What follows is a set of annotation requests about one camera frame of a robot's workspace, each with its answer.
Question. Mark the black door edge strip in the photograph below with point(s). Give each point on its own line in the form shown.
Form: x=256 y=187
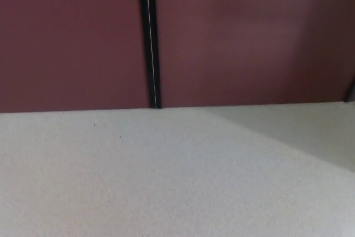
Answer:
x=153 y=26
x=144 y=26

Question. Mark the plain maroon door leaf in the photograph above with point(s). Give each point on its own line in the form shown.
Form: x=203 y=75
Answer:
x=69 y=40

